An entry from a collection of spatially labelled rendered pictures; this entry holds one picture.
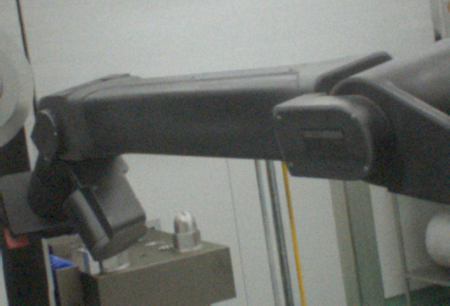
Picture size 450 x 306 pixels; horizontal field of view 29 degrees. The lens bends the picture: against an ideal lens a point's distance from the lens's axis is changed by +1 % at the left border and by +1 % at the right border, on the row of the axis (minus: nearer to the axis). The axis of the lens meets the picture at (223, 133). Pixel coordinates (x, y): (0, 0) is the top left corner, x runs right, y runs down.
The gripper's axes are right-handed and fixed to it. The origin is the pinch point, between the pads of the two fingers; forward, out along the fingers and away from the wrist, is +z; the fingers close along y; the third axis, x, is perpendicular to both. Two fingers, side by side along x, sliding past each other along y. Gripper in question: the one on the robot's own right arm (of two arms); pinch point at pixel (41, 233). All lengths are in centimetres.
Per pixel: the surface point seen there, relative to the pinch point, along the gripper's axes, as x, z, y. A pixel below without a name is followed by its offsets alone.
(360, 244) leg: 5, 51, 73
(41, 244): -1.4, -0.2, -0.4
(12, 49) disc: 16.5, -11.6, -0.5
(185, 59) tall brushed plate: 31.1, 18.0, 34.2
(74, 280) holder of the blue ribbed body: -5.4, 2.2, 2.5
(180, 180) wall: 108, 242, 128
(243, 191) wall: 99, 247, 158
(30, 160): 6.4, -5.2, -0.4
